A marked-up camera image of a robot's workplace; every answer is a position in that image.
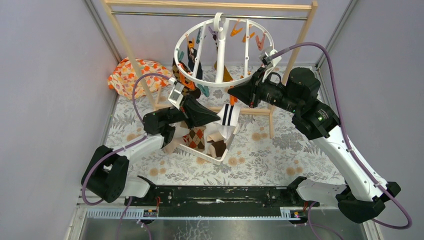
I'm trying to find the white plastic laundry basket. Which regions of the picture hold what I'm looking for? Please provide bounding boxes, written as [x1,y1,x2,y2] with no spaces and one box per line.
[177,109,241,165]

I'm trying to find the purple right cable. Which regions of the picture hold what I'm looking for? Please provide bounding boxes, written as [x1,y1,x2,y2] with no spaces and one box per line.
[269,41,413,240]

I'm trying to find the floral grey table cloth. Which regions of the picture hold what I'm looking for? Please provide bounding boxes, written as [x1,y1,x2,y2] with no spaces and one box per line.
[102,64,345,187]

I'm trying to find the purple cable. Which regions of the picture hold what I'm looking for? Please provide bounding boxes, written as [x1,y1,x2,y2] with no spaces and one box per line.
[269,41,413,240]
[81,72,173,207]

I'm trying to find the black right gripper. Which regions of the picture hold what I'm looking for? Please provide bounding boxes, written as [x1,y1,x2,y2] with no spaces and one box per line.
[228,67,301,114]

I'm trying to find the navy blue patterned sock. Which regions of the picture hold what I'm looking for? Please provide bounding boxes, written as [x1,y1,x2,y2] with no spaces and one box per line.
[187,48,203,80]

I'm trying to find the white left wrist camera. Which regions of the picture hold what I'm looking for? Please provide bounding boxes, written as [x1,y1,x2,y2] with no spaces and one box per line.
[167,77,185,109]

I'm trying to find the pink clothes peg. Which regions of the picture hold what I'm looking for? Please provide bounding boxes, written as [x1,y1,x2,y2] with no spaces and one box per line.
[255,33,266,51]

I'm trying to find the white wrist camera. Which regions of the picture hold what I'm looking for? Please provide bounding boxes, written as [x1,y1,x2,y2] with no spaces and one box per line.
[259,46,282,81]
[167,77,185,109]

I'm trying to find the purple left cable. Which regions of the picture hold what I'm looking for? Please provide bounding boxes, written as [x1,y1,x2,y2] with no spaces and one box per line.
[81,72,173,207]

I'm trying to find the orange floral cloth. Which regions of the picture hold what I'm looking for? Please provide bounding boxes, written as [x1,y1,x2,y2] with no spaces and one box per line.
[107,56,174,101]

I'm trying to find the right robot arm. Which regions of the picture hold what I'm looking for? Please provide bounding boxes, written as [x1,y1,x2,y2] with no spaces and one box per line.
[228,67,401,224]

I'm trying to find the beige brown ribbed sock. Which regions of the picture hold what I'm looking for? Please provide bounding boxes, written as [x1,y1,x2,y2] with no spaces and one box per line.
[206,132,227,159]

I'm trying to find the brown yellow argyle sock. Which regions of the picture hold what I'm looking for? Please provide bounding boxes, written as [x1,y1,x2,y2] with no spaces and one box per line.
[172,59,201,99]

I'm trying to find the metal hanging rod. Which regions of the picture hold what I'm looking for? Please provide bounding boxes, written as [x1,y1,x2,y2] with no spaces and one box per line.
[111,10,307,21]

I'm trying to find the orange clothes peg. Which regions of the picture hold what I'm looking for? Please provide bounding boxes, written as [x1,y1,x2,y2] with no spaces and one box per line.
[229,94,238,106]

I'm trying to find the wooden drying rack frame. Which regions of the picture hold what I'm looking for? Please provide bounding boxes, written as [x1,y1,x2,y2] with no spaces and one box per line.
[100,0,319,139]

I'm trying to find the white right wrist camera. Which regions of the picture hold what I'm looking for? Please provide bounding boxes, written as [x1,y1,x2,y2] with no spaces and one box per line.
[259,46,282,81]

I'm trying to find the white round clip hanger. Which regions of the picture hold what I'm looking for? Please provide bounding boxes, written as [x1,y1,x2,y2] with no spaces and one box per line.
[173,12,274,87]

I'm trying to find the brown orange argyle sock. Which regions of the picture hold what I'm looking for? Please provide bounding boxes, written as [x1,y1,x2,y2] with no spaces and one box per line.
[185,126,206,151]

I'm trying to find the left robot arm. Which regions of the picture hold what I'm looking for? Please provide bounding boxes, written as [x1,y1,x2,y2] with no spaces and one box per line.
[81,95,221,206]

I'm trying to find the mustard yellow sock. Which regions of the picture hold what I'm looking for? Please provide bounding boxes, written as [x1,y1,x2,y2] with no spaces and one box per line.
[213,61,233,82]

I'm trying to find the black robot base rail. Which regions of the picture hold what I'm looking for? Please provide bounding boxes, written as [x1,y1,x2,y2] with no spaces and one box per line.
[130,183,312,219]

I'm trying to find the white sock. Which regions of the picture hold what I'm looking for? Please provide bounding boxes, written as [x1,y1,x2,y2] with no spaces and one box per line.
[212,103,242,140]

